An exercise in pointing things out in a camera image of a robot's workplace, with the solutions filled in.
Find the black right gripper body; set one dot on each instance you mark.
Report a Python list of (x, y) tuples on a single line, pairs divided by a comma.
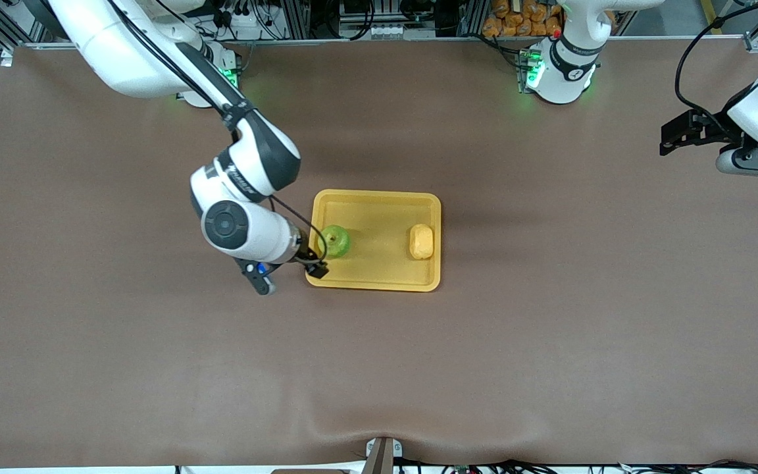
[(307, 257)]

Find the green apple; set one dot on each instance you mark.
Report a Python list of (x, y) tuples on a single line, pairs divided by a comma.
[(338, 241)]

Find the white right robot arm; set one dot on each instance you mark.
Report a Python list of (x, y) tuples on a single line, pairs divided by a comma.
[(247, 230)]

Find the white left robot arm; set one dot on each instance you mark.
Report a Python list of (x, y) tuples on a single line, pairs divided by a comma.
[(566, 72)]

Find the yellow plastic tray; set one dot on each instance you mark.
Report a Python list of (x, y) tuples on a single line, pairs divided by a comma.
[(379, 263)]

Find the bag of orange items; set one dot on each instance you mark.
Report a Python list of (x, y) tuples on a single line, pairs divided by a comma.
[(520, 18)]

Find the metal table clamp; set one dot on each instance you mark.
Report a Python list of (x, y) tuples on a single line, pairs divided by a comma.
[(383, 455)]

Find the white power strip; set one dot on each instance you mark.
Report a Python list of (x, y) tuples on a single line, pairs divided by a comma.
[(387, 30)]

